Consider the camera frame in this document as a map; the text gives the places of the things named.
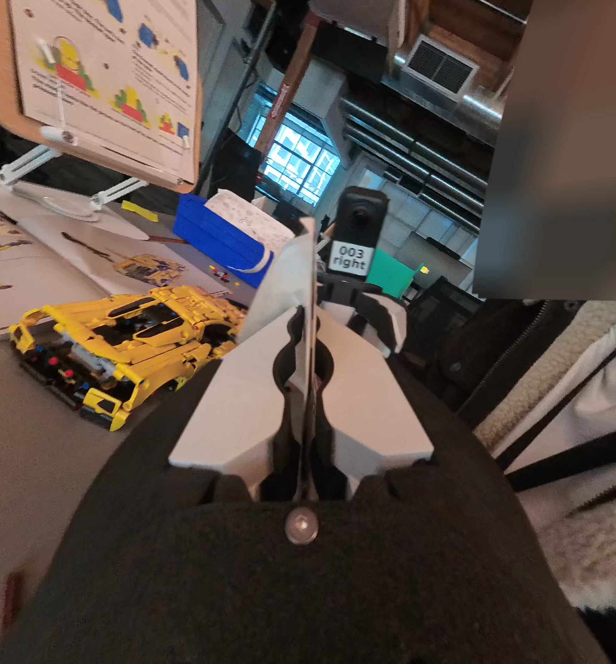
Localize white ceiling heater panel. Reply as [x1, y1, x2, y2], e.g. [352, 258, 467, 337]
[308, 0, 408, 48]

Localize white paper strip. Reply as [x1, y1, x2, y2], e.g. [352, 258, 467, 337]
[225, 253, 272, 274]

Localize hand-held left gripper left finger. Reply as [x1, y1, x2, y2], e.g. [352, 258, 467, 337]
[168, 307, 304, 501]

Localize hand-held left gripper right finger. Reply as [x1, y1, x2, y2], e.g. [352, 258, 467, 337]
[316, 310, 435, 501]

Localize white vent grille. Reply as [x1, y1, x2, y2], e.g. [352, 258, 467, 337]
[398, 34, 481, 103]

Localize black monitor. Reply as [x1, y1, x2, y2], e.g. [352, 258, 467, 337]
[408, 276, 483, 344]

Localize instruction card on stand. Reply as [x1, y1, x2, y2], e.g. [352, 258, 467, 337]
[0, 170, 149, 241]

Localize black lanyard strap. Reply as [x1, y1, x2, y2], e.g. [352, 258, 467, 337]
[495, 332, 616, 492]

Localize building instruction booklet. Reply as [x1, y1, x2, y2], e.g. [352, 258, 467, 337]
[0, 210, 232, 346]

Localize white shirt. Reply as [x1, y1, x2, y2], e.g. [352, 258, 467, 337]
[495, 311, 616, 525]

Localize silver ventilation duct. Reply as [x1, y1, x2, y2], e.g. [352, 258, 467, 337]
[386, 47, 506, 147]

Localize printed instruction card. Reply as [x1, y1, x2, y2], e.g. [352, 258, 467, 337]
[8, 0, 200, 183]

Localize teal plastic board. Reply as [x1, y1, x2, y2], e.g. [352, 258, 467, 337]
[365, 249, 429, 300]

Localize yellow toy brick car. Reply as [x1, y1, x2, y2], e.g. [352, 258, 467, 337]
[10, 284, 250, 433]

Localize yellow translucent plastic panel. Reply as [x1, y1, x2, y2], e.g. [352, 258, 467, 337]
[120, 200, 160, 223]

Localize blue plastic bin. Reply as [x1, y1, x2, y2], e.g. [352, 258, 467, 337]
[172, 193, 276, 289]

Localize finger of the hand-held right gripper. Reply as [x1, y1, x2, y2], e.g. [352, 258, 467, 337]
[362, 293, 409, 360]
[321, 302, 367, 334]

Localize grey desk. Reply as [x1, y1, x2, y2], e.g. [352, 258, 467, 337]
[0, 171, 267, 664]

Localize red white label sign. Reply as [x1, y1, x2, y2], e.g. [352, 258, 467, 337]
[268, 84, 291, 121]

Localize large printed paper sheet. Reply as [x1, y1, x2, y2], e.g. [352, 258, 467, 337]
[204, 189, 296, 256]

